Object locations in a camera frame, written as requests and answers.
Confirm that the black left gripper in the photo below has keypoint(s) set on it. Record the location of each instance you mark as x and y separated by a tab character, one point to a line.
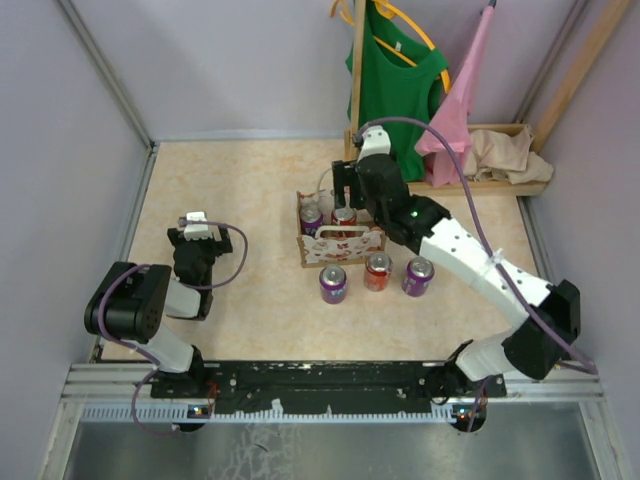
219	246

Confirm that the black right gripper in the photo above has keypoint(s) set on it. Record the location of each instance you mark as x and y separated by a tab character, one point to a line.
344	175

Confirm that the red soda can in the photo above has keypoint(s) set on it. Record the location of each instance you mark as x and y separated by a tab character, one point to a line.
377	273

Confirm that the silver purple can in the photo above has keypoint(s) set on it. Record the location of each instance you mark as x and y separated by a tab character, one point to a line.
418	274

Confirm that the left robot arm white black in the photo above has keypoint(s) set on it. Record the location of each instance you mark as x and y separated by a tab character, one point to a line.
129	305

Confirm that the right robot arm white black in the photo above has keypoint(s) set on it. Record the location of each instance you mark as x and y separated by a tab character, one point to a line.
545	318

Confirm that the patterned canvas tote bag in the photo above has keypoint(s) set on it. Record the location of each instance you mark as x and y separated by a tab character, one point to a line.
335	245

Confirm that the green tank top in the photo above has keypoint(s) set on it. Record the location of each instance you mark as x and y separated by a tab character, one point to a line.
399	76

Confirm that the pink shirt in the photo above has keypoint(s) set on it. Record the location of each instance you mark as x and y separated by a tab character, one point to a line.
451	119

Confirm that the beige crumpled cloth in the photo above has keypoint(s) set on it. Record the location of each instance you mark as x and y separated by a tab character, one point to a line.
497	156

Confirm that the leaning wooden beam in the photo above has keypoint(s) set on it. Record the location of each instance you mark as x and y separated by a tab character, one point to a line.
599	31

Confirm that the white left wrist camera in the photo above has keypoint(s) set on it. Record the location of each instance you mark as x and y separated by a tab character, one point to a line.
196	226

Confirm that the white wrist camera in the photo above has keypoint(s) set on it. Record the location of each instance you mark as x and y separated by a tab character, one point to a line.
375	140
196	226

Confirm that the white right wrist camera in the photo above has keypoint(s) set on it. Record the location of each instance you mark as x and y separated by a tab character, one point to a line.
375	140

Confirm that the wooden clothes rack frame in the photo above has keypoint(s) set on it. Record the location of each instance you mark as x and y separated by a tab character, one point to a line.
403	136

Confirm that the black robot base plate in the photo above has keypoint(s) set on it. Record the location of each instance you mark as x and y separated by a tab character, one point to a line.
313	388

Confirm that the white slotted cable duct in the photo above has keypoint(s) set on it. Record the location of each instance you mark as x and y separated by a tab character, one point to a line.
185	413

